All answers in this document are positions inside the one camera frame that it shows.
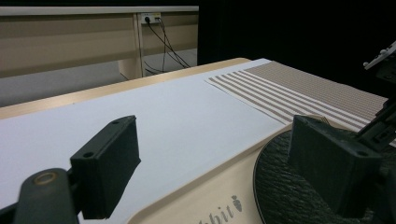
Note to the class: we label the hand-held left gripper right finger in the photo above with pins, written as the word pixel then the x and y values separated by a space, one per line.
pixel 333 168

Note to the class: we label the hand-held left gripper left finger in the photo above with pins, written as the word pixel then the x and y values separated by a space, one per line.
pixel 106 168

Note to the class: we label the black textured round plate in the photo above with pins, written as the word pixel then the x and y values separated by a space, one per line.
pixel 280 193

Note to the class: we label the beige wooden tray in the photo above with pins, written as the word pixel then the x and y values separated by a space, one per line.
pixel 202 199

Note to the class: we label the light wooden table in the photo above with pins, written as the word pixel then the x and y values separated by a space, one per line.
pixel 93 93

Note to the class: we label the brown striped placemat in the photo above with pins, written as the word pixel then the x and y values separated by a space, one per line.
pixel 311 87

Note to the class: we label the white board sheet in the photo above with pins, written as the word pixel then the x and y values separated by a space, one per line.
pixel 155 102

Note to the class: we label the black curtain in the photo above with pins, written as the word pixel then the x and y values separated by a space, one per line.
pixel 280 31

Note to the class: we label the beige background desk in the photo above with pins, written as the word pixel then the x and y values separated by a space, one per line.
pixel 62 40

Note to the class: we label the white wall power socket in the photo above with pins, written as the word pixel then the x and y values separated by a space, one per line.
pixel 151 18

